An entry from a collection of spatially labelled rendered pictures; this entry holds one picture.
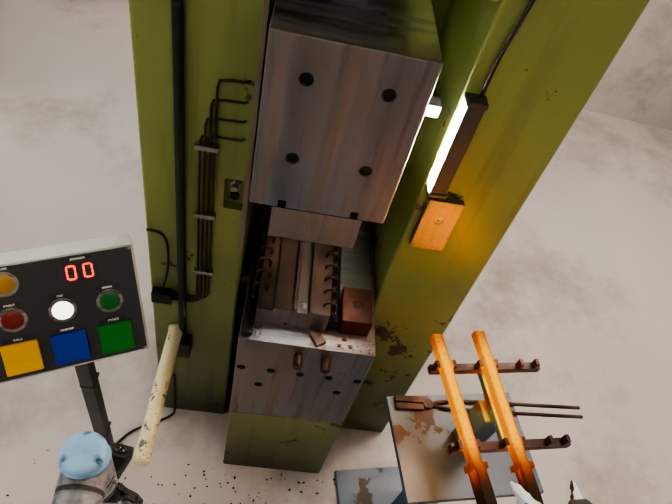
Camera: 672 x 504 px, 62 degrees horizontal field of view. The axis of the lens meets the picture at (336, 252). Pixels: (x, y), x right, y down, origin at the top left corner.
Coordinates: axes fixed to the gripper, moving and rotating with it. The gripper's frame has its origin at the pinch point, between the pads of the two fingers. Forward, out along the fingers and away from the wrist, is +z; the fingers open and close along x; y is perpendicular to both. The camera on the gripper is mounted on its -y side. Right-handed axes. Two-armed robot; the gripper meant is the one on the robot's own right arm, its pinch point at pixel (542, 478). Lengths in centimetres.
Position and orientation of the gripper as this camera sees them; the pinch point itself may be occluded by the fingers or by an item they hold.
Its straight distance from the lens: 138.3
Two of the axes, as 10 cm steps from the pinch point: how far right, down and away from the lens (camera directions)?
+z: -1.4, -5.7, 8.1
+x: 9.7, 0.8, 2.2
